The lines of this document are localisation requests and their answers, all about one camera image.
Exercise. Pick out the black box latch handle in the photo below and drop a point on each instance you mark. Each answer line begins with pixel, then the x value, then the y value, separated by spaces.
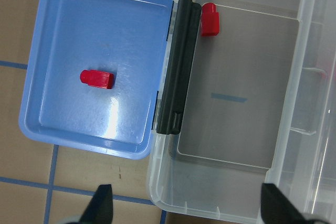
pixel 179 67

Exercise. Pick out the red block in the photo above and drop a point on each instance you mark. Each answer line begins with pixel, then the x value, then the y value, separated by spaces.
pixel 97 79
pixel 209 20

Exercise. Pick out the clear plastic box lid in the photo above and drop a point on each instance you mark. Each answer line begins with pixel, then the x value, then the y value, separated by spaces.
pixel 320 68

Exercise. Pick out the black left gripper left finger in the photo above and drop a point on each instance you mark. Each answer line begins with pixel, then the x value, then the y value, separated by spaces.
pixel 100 207

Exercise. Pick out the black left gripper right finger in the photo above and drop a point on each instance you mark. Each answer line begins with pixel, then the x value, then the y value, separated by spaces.
pixel 276 208

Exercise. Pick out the clear plastic storage box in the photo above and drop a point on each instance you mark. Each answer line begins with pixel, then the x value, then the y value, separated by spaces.
pixel 246 116

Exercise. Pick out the blue plastic tray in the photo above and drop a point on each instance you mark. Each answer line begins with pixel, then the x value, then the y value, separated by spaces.
pixel 127 38

